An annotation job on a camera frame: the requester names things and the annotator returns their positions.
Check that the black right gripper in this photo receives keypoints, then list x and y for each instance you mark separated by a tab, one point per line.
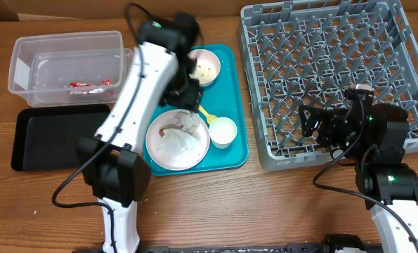
331	124

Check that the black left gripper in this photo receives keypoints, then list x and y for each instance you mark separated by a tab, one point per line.
190	96

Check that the pink bowl with rice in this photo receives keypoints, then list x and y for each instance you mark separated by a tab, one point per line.
207	68

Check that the white napkin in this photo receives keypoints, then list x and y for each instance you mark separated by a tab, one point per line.
178	140

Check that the red snack wrapper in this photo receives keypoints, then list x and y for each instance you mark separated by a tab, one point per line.
91	89

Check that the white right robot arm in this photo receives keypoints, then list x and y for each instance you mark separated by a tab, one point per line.
373	135

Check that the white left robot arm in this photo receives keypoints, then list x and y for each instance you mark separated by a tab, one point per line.
112	160

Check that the yellow plastic spoon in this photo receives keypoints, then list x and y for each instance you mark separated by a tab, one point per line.
210	118

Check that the teal plastic tray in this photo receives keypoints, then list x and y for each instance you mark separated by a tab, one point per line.
222	98

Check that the white mint cup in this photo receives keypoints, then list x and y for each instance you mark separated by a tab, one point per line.
223	132

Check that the grey dish rack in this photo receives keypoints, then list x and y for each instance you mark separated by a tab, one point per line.
307	52

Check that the large white plate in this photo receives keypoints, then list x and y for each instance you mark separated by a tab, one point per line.
155	132

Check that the clear plastic bin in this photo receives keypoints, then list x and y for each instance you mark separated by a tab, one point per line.
42	67

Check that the black tray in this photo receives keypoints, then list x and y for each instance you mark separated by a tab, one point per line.
46	138

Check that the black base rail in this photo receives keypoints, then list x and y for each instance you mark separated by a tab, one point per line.
331	243

